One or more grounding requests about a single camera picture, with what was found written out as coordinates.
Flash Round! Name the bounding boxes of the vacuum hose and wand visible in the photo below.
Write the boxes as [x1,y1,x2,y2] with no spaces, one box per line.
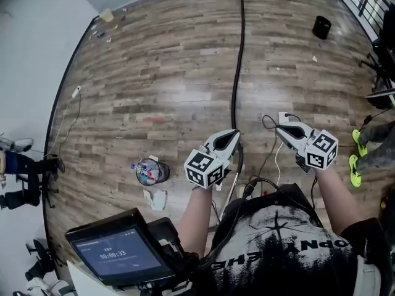
[229,0,248,179]

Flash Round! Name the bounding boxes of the person's black white printed T-shirt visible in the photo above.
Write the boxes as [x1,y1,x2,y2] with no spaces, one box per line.
[199,203,387,296]

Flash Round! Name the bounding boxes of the person's left forearm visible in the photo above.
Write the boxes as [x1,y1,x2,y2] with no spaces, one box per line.
[178,184,214,258]

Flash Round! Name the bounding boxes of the looped black cable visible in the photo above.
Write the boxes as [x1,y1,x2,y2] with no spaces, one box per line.
[261,113,279,179]

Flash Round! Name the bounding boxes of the black mesh bin with litter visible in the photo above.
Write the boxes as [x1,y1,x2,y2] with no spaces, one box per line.
[130,156,171,187]

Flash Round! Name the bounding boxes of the black body-worn cable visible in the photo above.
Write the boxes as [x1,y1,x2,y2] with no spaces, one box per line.
[199,177,319,268]

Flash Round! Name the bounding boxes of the person's right forearm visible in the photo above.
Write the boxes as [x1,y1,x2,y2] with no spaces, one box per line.
[314,166,364,236]

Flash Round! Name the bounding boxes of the chest-mounted tablet screen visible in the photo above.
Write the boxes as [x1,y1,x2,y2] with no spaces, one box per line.
[64,208,177,287]

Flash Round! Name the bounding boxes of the thin charger cable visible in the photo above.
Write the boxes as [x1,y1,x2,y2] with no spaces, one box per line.
[44,88,83,160]

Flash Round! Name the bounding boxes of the black office chair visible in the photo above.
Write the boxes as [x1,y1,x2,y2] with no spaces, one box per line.
[359,2,395,93]

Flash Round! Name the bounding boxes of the white power strip cable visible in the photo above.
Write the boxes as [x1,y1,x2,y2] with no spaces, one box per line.
[275,140,285,187]

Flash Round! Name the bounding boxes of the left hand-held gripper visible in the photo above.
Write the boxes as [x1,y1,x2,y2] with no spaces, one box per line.
[183,128,242,190]

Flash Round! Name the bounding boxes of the crumpled white tissue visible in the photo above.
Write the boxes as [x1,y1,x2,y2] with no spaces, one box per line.
[142,189,168,212]

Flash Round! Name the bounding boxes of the black swivel chair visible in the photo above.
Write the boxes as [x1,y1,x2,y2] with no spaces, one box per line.
[24,239,57,282]
[0,154,66,211]

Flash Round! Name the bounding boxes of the person's black trousers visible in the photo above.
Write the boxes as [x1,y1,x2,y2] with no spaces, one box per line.
[212,183,319,228]

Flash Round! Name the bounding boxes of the white table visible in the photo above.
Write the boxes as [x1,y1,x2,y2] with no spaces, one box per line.
[65,260,125,296]

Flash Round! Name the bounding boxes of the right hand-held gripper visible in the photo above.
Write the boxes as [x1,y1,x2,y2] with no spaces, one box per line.
[275,122,339,173]

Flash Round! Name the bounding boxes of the yellow bucket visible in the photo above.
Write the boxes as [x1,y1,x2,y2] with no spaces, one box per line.
[99,8,115,23]

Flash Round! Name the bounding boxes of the black round waste bin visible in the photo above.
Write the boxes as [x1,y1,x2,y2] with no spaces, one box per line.
[312,15,333,41]

